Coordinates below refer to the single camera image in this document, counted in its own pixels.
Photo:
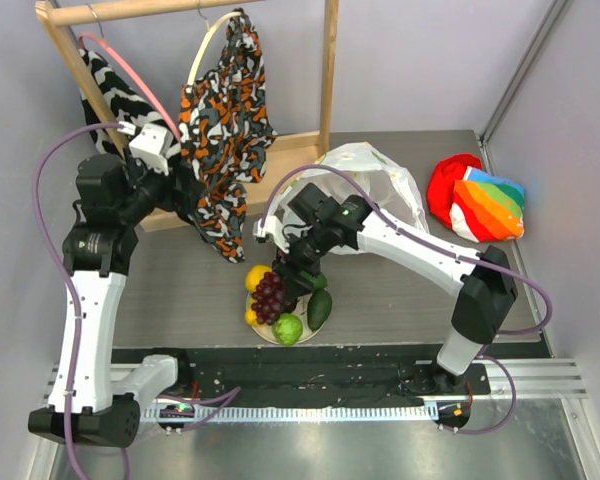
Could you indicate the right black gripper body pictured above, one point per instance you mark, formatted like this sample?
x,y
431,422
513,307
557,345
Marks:
x,y
294,273

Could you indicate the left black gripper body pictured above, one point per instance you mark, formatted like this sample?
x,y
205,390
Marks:
x,y
154,190

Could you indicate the green fake fruit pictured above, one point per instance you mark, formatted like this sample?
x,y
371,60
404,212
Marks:
x,y
320,282

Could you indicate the green fake avocado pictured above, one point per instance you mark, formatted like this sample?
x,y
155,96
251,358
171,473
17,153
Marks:
x,y
319,309

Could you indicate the yellow fake lemon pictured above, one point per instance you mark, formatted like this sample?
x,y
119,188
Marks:
x,y
255,275

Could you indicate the dark red fake grapes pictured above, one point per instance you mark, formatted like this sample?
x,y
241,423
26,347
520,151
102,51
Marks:
x,y
269,301

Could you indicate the white plastic bag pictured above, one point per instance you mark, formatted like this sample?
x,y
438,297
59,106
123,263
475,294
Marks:
x,y
391,186

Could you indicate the light green fake apple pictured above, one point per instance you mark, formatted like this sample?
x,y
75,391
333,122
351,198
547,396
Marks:
x,y
288,329

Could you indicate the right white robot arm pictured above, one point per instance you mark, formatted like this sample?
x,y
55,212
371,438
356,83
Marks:
x,y
480,282

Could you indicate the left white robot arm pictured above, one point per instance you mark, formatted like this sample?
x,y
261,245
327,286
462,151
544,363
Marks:
x,y
86,405

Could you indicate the blue cream ceramic plate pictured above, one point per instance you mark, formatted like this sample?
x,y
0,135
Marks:
x,y
265,331

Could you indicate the orange grey camouflage cloth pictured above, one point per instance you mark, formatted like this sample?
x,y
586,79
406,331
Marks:
x,y
225,132

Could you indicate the wooden clothes rack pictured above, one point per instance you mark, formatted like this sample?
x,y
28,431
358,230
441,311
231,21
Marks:
x,y
288,151

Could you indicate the black white zebra cloth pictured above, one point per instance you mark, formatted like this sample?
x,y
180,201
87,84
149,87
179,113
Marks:
x,y
124,102

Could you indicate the cream clothes hanger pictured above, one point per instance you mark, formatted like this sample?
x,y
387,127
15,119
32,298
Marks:
x,y
210,33

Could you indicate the red white cloth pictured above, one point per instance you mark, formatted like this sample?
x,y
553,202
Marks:
x,y
439,195

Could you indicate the rainbow striped cloth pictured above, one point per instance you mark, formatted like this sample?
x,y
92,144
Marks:
x,y
487,208

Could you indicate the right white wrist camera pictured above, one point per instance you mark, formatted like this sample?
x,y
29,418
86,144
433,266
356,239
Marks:
x,y
270,229

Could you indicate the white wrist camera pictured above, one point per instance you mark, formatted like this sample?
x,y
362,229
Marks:
x,y
270,229
151,146

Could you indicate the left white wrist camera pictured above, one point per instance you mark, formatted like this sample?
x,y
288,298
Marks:
x,y
151,146

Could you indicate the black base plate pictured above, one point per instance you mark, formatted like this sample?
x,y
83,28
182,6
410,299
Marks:
x,y
401,354

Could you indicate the white slotted cable duct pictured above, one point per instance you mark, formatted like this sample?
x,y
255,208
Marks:
x,y
160,414

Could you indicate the aluminium rail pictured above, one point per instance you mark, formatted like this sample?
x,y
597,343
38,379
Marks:
x,y
530,375

